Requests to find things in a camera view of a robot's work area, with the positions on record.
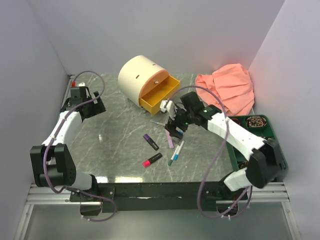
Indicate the coiled band lower compartment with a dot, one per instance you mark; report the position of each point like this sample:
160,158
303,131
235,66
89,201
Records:
243,164

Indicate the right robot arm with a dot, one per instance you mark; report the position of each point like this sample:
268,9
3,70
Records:
265,160

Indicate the purple highlighter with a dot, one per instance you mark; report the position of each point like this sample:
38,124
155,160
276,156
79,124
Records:
151,142

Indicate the lilac correction tape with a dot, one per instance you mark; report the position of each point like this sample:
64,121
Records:
169,140

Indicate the black base bar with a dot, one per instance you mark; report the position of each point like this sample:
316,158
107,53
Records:
147,196

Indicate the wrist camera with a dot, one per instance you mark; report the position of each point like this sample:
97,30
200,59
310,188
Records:
81,85
168,106

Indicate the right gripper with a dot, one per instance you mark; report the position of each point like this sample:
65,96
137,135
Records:
171,127

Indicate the pink highlighter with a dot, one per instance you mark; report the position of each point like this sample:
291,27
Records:
152,160

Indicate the coiled band top compartment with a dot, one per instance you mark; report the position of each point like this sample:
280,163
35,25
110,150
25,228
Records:
256,122

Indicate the coiled band compartment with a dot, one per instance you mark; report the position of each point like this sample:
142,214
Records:
256,122
243,164

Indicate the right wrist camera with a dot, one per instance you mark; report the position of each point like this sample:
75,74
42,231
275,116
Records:
168,106

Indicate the round cream drawer cabinet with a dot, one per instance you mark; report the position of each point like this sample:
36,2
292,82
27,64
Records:
146,83

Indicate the pink cloth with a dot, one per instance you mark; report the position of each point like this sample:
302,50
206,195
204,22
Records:
232,84

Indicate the blue capped marker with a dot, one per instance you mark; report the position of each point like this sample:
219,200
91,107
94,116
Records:
178,150

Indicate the green capped marker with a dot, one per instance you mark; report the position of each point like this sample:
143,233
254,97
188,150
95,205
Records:
173,156

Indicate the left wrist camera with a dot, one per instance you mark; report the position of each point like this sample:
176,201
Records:
81,85

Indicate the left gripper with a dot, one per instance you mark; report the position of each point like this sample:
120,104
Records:
98,107

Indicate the thin white pen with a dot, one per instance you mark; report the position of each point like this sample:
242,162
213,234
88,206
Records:
157,123

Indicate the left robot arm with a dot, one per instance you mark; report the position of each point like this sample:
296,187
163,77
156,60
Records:
52,163

